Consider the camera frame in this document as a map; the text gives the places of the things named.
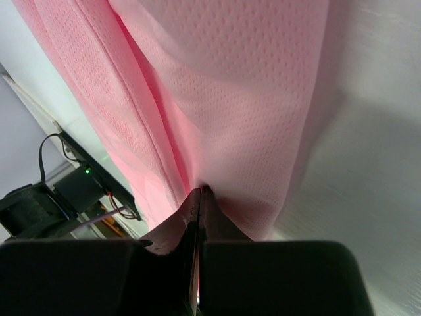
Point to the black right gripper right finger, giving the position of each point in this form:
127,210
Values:
239,276

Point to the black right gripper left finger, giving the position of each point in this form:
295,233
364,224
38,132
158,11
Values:
150,276

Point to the pink t shirt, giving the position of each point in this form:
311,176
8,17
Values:
191,93

